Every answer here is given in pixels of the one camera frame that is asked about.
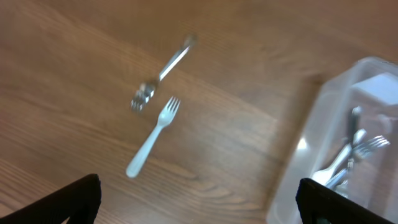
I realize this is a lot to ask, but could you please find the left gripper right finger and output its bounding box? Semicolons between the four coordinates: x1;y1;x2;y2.
295;178;393;224

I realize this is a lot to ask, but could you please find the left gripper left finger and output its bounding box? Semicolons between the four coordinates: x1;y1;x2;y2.
1;174;101;224

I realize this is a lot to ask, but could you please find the silver metal fork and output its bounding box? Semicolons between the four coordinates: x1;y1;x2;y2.
325;136;390;189

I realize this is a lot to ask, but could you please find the white plastic fork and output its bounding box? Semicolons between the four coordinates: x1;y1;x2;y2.
311;143;351;185
126;96;181;178

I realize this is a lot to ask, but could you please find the left clear plastic container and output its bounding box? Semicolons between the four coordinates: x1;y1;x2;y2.
266;57;397;223

